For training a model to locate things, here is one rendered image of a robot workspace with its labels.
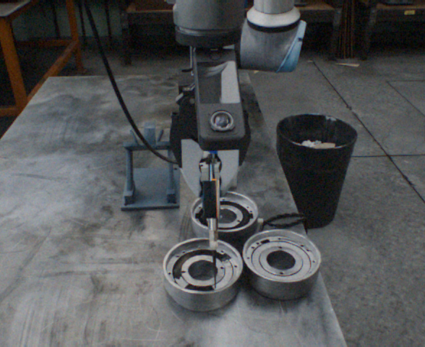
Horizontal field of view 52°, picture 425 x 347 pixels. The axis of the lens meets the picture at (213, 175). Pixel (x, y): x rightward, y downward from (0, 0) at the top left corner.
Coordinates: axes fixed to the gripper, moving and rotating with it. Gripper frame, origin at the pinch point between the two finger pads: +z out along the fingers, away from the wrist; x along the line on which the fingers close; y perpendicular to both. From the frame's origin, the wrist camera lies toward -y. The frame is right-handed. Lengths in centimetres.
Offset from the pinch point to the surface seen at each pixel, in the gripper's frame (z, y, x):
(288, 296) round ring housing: 12.0, -7.2, -9.6
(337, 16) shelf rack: 55, 341, -130
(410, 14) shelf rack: 53, 341, -195
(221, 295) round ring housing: 10.0, -8.3, -0.8
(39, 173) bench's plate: 13.3, 27.7, 31.5
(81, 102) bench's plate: 13, 63, 30
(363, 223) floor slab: 94, 107, -76
